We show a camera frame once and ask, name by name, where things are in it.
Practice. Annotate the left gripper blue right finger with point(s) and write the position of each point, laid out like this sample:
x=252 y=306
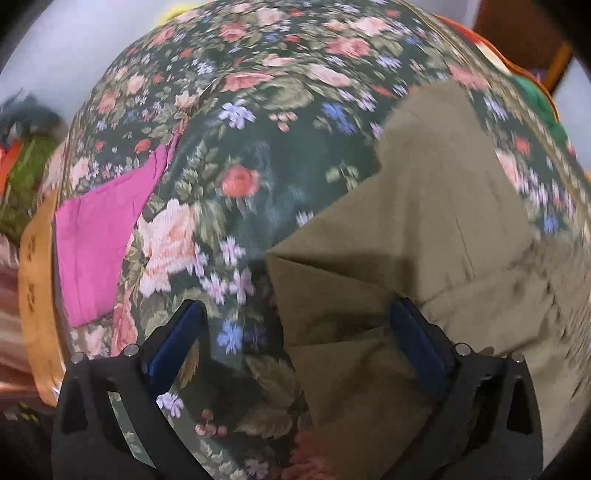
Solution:
x=425 y=345

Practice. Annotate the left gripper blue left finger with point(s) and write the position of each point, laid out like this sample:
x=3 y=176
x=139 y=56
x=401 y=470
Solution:
x=167 y=347

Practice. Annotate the olive green pants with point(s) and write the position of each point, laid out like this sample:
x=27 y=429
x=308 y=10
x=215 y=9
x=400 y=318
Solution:
x=441 y=224

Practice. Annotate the magenta folded cloth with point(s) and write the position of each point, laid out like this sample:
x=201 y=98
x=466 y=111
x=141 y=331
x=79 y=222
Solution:
x=92 y=232

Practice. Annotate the green patterned bag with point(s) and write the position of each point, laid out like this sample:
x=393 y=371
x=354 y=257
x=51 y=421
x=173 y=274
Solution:
x=19 y=198

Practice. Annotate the orange red box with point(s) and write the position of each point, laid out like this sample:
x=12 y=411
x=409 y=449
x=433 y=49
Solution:
x=8 y=159

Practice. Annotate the floral dark green bedspread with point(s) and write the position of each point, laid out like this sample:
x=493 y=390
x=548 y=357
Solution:
x=278 y=105

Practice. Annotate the colourful fleece blanket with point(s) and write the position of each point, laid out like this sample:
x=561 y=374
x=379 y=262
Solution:
x=536 y=93

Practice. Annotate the grey clothes pile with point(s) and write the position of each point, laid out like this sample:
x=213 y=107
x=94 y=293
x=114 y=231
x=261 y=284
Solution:
x=24 y=114

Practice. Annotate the wooden door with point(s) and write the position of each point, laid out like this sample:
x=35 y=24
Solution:
x=526 y=35

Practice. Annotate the yellow pillow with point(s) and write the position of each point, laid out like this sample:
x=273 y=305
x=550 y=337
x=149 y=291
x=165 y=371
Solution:
x=178 y=13

